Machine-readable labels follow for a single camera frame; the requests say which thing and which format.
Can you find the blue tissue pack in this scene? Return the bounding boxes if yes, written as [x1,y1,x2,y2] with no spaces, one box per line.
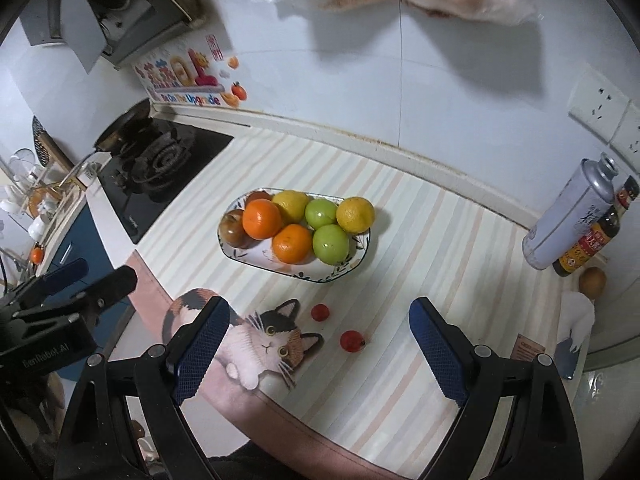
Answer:
[556,292,596,381]

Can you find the dish rack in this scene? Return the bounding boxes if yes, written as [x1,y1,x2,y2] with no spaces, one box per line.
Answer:
[0,147,86,241]

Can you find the white wall outlet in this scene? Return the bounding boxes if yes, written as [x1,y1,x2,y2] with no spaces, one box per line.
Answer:
[611,105,640,161]
[567,64,632,143]

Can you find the dark sauce bottle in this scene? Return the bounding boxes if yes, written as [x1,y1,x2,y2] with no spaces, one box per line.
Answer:
[552,176,640,277]

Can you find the colourful wall sticker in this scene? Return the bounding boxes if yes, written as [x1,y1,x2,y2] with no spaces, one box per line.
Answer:
[132,35,248,108]

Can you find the green apple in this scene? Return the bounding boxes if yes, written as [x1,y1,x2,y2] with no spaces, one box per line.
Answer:
[312,224,349,263]
[305,198,341,230]

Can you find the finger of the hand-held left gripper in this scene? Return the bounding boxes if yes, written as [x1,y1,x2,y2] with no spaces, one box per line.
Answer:
[10,266,138,322]
[27,258,89,292]

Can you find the cat shaped mat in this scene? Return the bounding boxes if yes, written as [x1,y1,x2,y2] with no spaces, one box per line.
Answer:
[162,287,325,391]

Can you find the floral oval ceramic plate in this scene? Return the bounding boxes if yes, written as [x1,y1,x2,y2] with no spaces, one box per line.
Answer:
[216,188,375,285]

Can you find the black gas stove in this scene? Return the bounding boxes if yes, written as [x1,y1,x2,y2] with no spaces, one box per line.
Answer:
[97,120,235,245]

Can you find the grey range hood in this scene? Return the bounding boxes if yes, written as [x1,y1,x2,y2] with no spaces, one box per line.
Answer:
[20,0,198,73]

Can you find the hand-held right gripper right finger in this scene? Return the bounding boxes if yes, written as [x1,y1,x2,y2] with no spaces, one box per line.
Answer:
[409,296,586,480]

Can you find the small brown label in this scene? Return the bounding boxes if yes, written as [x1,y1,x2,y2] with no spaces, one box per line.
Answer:
[511,334,546,363]

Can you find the striped counter cover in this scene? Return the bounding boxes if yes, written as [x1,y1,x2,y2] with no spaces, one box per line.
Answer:
[125,132,608,480]

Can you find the brown onion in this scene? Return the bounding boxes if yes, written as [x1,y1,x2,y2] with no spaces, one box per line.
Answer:
[579,266,607,295]

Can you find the yellow green citrus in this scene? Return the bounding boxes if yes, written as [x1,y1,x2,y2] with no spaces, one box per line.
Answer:
[336,196,376,234]
[272,190,311,225]

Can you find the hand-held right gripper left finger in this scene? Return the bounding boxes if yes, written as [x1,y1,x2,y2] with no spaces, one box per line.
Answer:
[52,296,231,480]

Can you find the blue kitchen cabinet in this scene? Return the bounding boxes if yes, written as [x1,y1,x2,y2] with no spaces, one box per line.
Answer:
[30,202,133,331]

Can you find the black frying pan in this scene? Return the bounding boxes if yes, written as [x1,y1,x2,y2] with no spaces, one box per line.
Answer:
[60,99,153,181]

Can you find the orange mandarin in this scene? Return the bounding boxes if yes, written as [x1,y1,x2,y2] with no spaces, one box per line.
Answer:
[243,199,282,240]
[272,223,313,265]

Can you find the grey metal can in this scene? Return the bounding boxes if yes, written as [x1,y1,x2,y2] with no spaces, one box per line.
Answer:
[522,154,621,272]

